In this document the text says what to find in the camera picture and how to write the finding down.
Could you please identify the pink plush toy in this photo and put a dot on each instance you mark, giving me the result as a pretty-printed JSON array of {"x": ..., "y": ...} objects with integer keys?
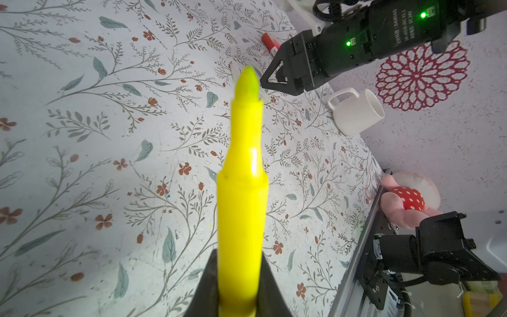
[{"x": 409, "y": 199}]

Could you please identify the yellow highlighter pen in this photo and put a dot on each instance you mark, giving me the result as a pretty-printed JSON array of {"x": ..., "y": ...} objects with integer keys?
[{"x": 242, "y": 193}]

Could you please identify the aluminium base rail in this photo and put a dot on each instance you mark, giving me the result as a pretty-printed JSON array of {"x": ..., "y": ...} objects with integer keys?
[{"x": 364, "y": 289}]

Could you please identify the white ceramic mug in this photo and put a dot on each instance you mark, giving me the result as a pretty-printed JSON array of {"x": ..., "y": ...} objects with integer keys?
[{"x": 354, "y": 112}]

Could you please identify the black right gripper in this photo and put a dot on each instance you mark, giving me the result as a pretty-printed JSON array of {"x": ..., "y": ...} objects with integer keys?
[{"x": 360, "y": 32}]

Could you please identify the white red marker pen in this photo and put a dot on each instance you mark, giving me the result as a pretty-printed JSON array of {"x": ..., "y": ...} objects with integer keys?
[{"x": 270, "y": 43}]

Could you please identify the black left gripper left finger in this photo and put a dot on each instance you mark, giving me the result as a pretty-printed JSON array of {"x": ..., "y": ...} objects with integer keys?
[{"x": 206, "y": 298}]

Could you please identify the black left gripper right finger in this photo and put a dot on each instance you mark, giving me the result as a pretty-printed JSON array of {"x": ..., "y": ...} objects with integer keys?
[{"x": 270, "y": 302}]

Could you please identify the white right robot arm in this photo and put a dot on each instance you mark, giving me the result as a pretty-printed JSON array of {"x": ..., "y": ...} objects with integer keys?
[{"x": 422, "y": 64}]

